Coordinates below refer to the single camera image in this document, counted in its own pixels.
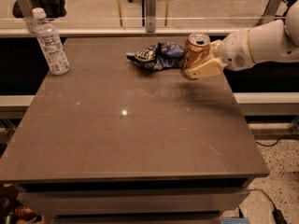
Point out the black bag on floor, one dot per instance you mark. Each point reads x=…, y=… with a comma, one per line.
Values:
x=42, y=0

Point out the left metal glass bracket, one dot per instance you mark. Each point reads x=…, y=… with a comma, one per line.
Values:
x=23, y=9

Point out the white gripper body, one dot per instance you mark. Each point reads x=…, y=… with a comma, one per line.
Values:
x=234, y=50

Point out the grey drawer cabinet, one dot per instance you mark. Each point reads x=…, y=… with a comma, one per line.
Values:
x=135, y=206

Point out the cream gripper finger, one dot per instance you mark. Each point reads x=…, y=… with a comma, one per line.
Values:
x=214, y=47
x=212, y=67

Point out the right metal glass bracket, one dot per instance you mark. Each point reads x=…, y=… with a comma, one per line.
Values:
x=270, y=12

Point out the crumpled blue chip bag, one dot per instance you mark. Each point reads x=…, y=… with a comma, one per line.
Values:
x=157, y=57

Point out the orange soda can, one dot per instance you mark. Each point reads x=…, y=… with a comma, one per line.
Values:
x=196, y=48

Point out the metal glass bracket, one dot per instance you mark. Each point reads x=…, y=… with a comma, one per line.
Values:
x=270, y=12
x=23, y=9
x=150, y=16

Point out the centre metal glass bracket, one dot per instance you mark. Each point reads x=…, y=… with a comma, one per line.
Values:
x=150, y=16

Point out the clear plastic water bottle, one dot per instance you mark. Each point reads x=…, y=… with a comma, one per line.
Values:
x=50, y=43

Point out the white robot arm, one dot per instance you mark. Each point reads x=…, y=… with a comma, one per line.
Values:
x=275, y=41

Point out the glass barrier panel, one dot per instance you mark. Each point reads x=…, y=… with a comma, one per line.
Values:
x=169, y=13

